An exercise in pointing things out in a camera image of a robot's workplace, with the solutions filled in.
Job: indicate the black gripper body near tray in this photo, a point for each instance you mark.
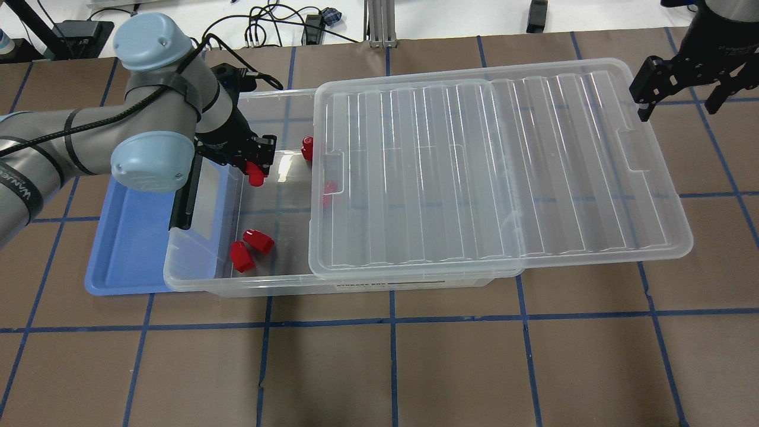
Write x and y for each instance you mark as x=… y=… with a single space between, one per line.
x=229 y=139

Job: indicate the black gripper body near lid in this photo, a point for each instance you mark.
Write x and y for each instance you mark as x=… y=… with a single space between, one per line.
x=713 y=46

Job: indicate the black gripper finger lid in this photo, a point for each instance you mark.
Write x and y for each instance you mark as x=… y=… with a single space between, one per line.
x=721 y=93
x=651 y=84

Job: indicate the black gripper finger tray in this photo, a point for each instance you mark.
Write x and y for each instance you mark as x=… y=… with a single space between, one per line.
x=241 y=163
x=264 y=152

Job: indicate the red block from tray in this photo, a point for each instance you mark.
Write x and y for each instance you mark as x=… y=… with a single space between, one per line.
x=255 y=175

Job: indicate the clear plastic box lid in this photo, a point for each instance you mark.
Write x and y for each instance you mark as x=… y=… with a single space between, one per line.
x=589 y=183

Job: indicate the silver robot arm near tray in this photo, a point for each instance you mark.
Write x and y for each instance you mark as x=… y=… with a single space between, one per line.
x=175 y=109

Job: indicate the silver robot arm near lid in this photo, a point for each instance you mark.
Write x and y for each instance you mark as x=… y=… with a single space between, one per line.
x=732 y=9

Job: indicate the red block in box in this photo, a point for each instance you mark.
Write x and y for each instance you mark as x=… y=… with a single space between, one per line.
x=329 y=189
x=307 y=148
x=259 y=241
x=241 y=258

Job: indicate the clear plastic storage box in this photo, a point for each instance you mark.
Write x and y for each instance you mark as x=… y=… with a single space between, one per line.
x=261 y=196

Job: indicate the black power adapter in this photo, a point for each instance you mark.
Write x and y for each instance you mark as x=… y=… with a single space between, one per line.
x=537 y=16

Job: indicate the blue plastic tray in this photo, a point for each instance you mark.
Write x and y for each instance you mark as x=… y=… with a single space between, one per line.
x=135 y=250

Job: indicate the aluminium frame post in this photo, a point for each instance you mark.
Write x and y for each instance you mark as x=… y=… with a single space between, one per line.
x=380 y=24

